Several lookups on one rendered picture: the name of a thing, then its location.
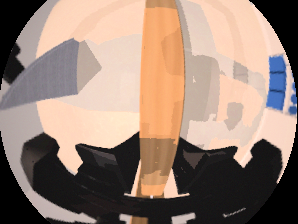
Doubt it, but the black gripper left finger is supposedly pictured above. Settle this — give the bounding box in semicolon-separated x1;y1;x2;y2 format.
74;129;141;194

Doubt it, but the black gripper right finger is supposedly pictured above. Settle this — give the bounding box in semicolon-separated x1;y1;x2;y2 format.
172;137;238;196

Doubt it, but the wooden post with two steel pins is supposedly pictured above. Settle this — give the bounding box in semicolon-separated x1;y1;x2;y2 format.
129;169;165;224

